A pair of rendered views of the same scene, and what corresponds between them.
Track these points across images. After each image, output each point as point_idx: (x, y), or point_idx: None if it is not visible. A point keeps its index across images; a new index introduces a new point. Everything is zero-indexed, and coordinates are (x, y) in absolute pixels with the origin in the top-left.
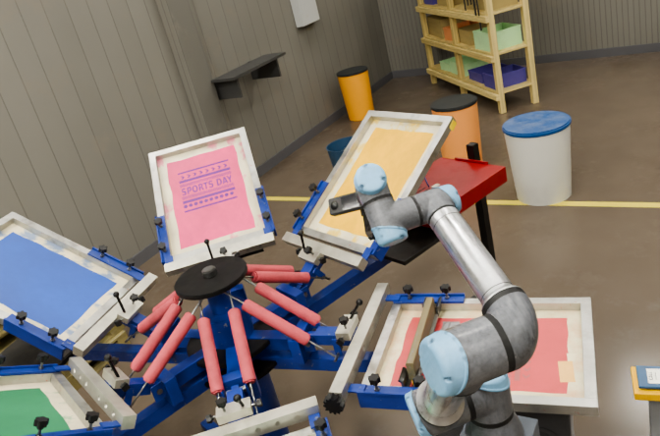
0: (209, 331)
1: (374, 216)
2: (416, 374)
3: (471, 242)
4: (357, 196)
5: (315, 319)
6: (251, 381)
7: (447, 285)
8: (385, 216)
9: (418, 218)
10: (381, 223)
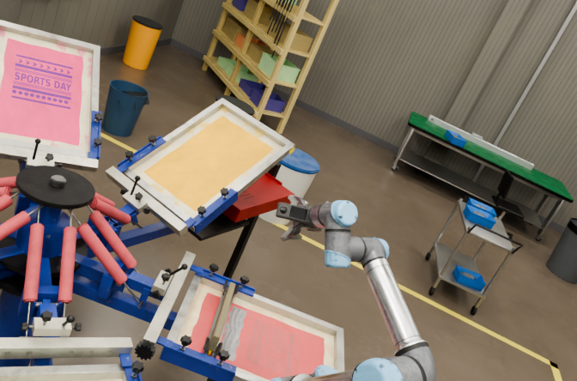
0: (41, 239)
1: (337, 243)
2: (218, 347)
3: (400, 294)
4: (316, 216)
5: (132, 263)
6: (68, 302)
7: (247, 278)
8: (344, 246)
9: (361, 257)
10: (340, 250)
